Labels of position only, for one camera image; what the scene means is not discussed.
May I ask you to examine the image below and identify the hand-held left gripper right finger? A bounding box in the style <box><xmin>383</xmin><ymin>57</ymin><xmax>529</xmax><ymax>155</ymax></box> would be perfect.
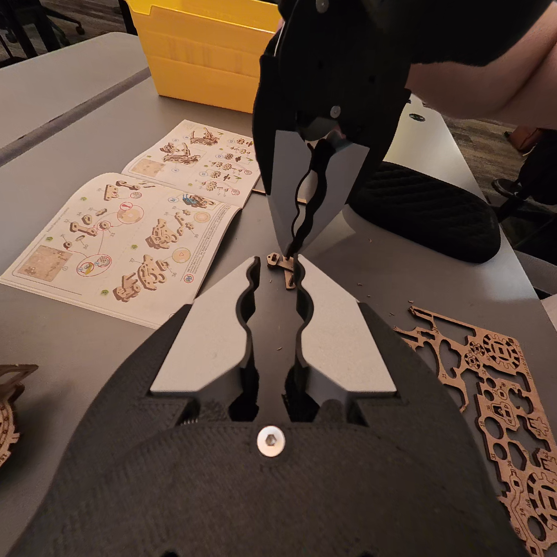
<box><xmin>295</xmin><ymin>254</ymin><xmax>399</xmax><ymax>422</ymax></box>

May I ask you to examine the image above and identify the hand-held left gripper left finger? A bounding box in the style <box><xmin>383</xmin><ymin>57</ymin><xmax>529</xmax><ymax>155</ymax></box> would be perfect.
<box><xmin>150</xmin><ymin>256</ymin><xmax>261</xmax><ymax>422</ymax></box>

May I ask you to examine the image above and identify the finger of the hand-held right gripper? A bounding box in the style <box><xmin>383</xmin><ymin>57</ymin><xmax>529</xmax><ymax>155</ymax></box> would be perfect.
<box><xmin>290</xmin><ymin>132</ymin><xmax>371</xmax><ymax>262</ymax></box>
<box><xmin>266</xmin><ymin>129</ymin><xmax>315</xmax><ymax>256</ymax></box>

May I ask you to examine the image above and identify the small wooden model assembly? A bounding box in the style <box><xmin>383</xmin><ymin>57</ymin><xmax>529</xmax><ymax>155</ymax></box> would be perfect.
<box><xmin>265</xmin><ymin>252</ymin><xmax>297</xmax><ymax>290</ymax></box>

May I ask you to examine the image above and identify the person's right forearm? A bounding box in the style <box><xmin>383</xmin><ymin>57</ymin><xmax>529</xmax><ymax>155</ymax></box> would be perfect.
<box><xmin>407</xmin><ymin>0</ymin><xmax>557</xmax><ymax>130</ymax></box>

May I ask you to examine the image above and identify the wooden laser-cut parts sheet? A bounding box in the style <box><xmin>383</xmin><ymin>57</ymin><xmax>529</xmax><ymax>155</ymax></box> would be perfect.
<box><xmin>394</xmin><ymin>306</ymin><xmax>557</xmax><ymax>557</ymax></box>

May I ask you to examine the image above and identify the large partly assembled wooden model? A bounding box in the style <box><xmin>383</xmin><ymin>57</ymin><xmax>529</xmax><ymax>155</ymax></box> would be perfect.
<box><xmin>0</xmin><ymin>363</ymin><xmax>40</xmax><ymax>468</ymax></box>

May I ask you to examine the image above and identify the thin wooden stick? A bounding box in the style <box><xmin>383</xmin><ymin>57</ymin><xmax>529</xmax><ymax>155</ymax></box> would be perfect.
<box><xmin>254</xmin><ymin>187</ymin><xmax>312</xmax><ymax>205</ymax></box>

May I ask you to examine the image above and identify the yellow plastic bin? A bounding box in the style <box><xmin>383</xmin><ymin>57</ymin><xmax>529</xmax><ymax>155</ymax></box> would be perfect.
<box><xmin>125</xmin><ymin>0</ymin><xmax>283</xmax><ymax>115</ymax></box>

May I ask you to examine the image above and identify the open instruction booklet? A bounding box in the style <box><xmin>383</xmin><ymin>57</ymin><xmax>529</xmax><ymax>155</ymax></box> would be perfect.
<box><xmin>0</xmin><ymin>120</ymin><xmax>262</xmax><ymax>330</ymax></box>

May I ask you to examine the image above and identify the black office chair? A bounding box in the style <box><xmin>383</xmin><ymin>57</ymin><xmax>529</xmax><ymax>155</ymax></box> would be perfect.
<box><xmin>39</xmin><ymin>0</ymin><xmax>86</xmax><ymax>35</ymax></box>

